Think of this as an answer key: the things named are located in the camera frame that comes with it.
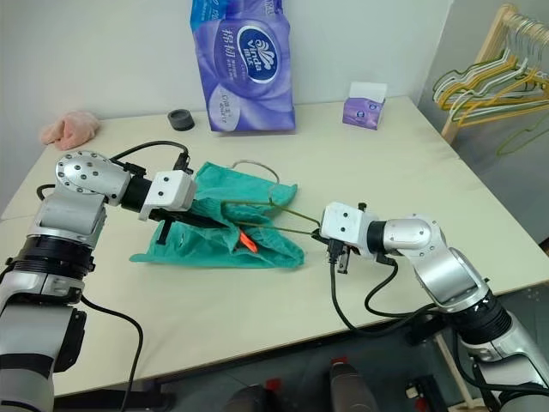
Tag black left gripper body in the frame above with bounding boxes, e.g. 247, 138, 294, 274
148, 205, 192, 224

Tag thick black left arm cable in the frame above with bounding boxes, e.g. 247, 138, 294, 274
79, 297, 145, 412

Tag wooden clothes rack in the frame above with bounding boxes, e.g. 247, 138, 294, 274
440, 3, 549, 143

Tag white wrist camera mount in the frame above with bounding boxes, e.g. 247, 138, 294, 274
137, 170, 197, 222
319, 202, 374, 254

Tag white table leg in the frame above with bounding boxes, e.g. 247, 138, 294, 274
433, 333, 478, 412

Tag dark rounded shape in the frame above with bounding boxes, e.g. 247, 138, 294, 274
222, 383, 276, 412
329, 357, 375, 412

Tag lime green wire hanger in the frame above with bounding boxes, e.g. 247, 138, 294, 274
496, 85, 549, 158

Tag orange plastic clip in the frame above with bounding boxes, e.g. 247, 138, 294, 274
238, 229, 259, 254

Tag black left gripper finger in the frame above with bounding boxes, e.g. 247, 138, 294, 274
186, 210, 230, 229
155, 215, 173, 246

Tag purple Vinda tissue pack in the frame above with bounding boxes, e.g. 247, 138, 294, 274
189, 0, 298, 134

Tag dark grey round roll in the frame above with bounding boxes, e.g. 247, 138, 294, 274
166, 108, 195, 132

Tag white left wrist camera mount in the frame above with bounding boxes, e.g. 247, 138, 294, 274
137, 170, 197, 222

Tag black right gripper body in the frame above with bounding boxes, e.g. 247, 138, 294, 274
326, 238, 360, 276

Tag olive wire hanger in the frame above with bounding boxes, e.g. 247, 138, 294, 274
220, 159, 323, 237

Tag black table frame bar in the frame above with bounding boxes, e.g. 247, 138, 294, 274
54, 377, 175, 412

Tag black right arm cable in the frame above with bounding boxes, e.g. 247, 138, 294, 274
363, 253, 437, 321
329, 252, 434, 334

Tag pink fluffy towel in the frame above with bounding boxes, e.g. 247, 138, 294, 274
39, 110, 102, 151

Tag teal green cloth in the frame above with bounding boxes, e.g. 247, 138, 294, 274
130, 161, 307, 271

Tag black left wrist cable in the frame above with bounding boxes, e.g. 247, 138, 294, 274
109, 140, 192, 175

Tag purple tissue box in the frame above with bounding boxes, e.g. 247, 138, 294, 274
341, 81, 389, 130

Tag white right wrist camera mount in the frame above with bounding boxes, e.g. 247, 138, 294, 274
319, 202, 374, 254

